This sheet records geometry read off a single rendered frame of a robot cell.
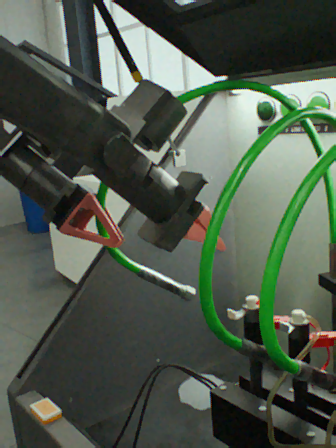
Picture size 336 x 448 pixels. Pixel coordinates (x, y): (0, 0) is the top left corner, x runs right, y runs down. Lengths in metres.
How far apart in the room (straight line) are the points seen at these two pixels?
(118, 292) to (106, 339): 0.09
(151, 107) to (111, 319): 0.50
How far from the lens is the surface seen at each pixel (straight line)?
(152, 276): 0.73
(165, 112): 0.58
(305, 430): 0.71
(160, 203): 0.58
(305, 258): 1.01
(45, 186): 0.70
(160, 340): 1.04
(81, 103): 0.46
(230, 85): 0.74
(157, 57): 6.37
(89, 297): 0.92
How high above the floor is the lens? 1.39
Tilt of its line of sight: 13 degrees down
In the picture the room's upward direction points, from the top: 5 degrees counter-clockwise
